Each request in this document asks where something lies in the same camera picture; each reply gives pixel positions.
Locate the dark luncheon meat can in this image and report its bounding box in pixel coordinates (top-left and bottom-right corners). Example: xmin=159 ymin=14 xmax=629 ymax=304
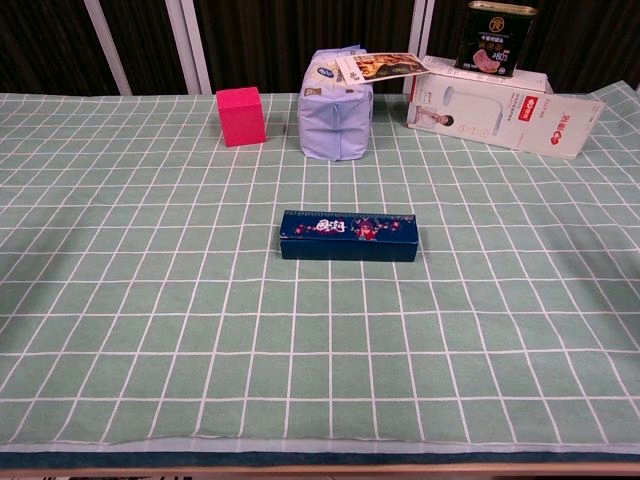
xmin=454 ymin=0 xmax=539 ymax=80

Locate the pink cube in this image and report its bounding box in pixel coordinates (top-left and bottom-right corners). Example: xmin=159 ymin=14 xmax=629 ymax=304
xmin=215 ymin=86 xmax=267 ymax=148

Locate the white lamp box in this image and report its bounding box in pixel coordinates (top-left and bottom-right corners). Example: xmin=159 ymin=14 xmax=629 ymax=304
xmin=403 ymin=55 xmax=606 ymax=160

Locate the green checked tablecloth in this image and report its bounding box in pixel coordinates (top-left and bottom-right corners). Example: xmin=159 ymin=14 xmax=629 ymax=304
xmin=0 ymin=82 xmax=640 ymax=454

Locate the light blue tissue pack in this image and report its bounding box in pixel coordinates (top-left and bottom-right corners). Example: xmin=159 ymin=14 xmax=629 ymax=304
xmin=298 ymin=44 xmax=375 ymax=162

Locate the blue grey box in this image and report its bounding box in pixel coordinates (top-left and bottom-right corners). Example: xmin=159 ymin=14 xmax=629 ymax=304
xmin=278 ymin=209 xmax=420 ymax=264

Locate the white frame post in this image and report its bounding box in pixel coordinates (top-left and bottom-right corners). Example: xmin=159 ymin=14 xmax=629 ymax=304
xmin=83 ymin=0 xmax=132 ymax=96
xmin=164 ymin=0 xmax=212 ymax=95
xmin=402 ymin=0 xmax=436 ymax=94

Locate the snack card packet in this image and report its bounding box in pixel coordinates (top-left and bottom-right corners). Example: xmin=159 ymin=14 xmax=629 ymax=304
xmin=334 ymin=52 xmax=431 ymax=85

